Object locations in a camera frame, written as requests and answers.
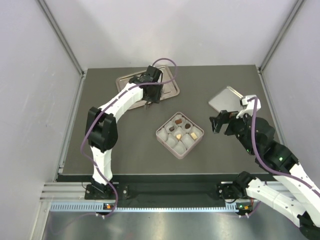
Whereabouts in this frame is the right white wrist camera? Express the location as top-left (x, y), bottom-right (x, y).
top-left (236, 95), bottom-right (261, 119)

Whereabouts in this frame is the silver tin lid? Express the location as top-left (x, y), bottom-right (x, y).
top-left (208, 86), bottom-right (243, 113)

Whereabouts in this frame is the pink square tin box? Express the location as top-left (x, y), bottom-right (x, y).
top-left (155, 112), bottom-right (205, 160)

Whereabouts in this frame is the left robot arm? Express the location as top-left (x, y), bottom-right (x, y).
top-left (85, 65), bottom-right (163, 199)

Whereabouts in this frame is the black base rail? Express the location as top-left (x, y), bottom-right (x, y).
top-left (84, 174), bottom-right (244, 208)

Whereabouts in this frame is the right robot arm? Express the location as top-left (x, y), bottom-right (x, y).
top-left (209, 110), bottom-right (320, 240)

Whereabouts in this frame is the brown chocolate piece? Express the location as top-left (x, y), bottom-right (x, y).
top-left (175, 119), bottom-right (182, 125)

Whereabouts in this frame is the white paper cup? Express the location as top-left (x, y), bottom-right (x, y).
top-left (181, 121), bottom-right (193, 134)
top-left (157, 128), bottom-right (169, 142)
top-left (166, 134), bottom-right (178, 149)
top-left (164, 121), bottom-right (178, 134)
top-left (172, 114), bottom-right (186, 127)
top-left (189, 127), bottom-right (203, 141)
top-left (173, 141), bottom-right (187, 155)
top-left (181, 134), bottom-right (195, 150)
top-left (173, 127), bottom-right (186, 141)

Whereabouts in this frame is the white cable duct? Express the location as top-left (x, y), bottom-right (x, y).
top-left (49, 202), bottom-right (253, 213)

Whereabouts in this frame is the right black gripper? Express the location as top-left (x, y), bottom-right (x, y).
top-left (209, 107), bottom-right (256, 155)

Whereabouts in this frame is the purple cable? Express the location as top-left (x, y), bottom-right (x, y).
top-left (246, 96), bottom-right (320, 218)
top-left (79, 57), bottom-right (178, 217)

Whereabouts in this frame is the white chocolate cube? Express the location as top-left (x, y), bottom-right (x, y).
top-left (190, 132), bottom-right (198, 140)

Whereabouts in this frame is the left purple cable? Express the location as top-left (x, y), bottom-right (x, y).
top-left (79, 57), bottom-right (178, 217)

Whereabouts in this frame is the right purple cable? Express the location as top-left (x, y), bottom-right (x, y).
top-left (246, 96), bottom-right (320, 218)

